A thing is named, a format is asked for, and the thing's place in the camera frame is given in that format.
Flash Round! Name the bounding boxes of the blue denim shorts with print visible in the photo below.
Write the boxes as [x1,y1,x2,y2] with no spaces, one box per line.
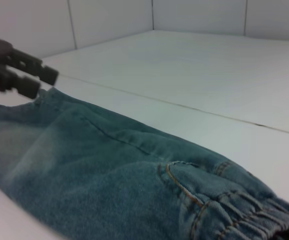
[0,87,289,240]

